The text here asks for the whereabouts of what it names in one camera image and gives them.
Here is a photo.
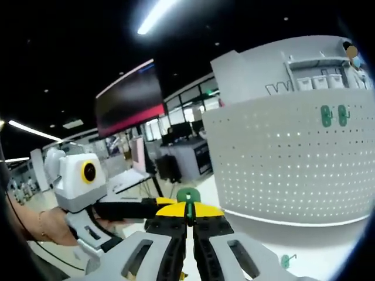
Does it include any white folding table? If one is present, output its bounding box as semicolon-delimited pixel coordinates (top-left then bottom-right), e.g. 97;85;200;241
108;169;154;196

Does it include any white perforated mounting plate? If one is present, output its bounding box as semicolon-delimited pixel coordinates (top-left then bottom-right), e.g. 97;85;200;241
201;87;375;226

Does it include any pale standing board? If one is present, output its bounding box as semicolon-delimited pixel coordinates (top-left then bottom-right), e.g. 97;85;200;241
130;136;151;176

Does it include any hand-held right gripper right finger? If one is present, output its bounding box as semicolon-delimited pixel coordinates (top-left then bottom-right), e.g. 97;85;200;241
187;204;322;281

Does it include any bright ceiling light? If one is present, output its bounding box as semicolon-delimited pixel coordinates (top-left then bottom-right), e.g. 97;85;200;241
8;119;64;143
137;0;178;35

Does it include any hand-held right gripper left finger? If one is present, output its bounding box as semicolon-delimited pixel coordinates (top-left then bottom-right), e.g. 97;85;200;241
64;201;189;281

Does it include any green hook assembly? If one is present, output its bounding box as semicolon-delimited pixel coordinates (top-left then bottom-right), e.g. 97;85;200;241
337;104;351;127
279;253;298;270
321;104;333;128
176;187;202;228

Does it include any person's left hand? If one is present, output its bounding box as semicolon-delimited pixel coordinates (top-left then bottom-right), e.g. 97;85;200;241
40;205;79;246

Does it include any large dark display screen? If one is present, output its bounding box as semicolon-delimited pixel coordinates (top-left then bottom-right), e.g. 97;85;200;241
95;59;165;140

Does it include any black suitcase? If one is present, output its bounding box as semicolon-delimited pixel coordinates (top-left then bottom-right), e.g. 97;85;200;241
154;154;182;184

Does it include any white storage bin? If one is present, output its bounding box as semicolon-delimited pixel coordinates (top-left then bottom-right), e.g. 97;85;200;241
296;76;313;91
312;75;329;90
327;73;343;88

